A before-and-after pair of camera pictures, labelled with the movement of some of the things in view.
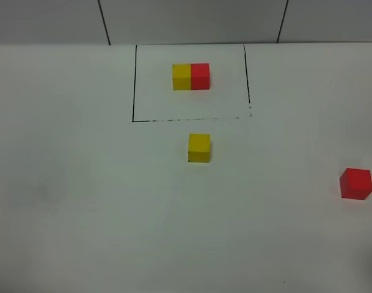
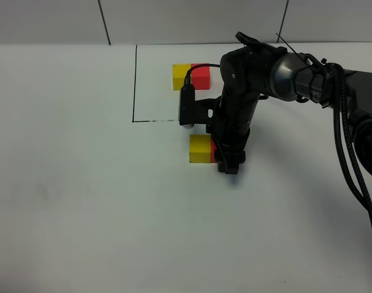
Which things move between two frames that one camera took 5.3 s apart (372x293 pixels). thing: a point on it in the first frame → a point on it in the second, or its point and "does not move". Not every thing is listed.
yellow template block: (181, 76) does not move
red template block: (200, 76) does not move
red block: (355, 184) → (213, 149)
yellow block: (199, 148) does not move
